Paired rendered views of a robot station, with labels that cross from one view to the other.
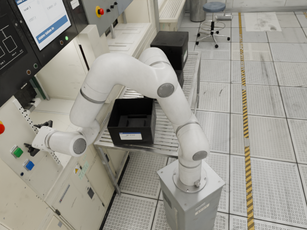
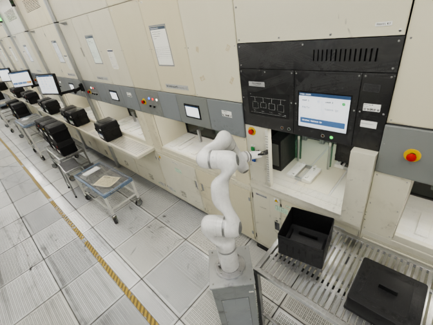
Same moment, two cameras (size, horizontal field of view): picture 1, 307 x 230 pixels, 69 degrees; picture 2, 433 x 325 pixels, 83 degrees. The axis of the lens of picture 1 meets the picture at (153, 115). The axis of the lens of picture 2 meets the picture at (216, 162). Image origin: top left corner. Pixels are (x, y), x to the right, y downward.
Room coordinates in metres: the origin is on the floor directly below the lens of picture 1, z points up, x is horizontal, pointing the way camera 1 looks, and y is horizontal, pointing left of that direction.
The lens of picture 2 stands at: (1.14, -1.01, 2.17)
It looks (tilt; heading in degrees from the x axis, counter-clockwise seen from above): 32 degrees down; 118
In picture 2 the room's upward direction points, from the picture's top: 10 degrees counter-clockwise
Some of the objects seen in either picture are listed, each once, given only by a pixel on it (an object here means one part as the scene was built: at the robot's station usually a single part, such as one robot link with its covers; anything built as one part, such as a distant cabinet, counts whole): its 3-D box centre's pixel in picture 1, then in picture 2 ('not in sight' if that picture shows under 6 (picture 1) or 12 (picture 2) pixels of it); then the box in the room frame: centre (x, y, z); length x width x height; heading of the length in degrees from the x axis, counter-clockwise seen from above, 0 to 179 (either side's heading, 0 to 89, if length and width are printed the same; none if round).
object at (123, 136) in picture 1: (133, 120); (305, 235); (1.07, 0.14, 0.85); 0.28 x 0.28 x 0.17; 80
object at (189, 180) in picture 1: (189, 168); (228, 256); (0.64, -0.15, 0.85); 0.19 x 0.19 x 0.18
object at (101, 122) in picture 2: not in sight; (107, 129); (-1.75, 1.31, 0.93); 0.30 x 0.28 x 0.26; 157
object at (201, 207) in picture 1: (189, 206); (236, 297); (0.64, -0.15, 0.38); 0.28 x 0.28 x 0.76; 25
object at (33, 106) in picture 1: (20, 107); (351, 162); (1.35, 0.98, 0.89); 0.22 x 0.21 x 0.04; 70
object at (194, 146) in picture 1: (192, 148); (218, 232); (0.61, -0.15, 1.07); 0.19 x 0.12 x 0.24; 7
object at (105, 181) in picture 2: not in sight; (106, 180); (-1.46, 0.74, 0.47); 0.31 x 0.23 x 0.02; 1
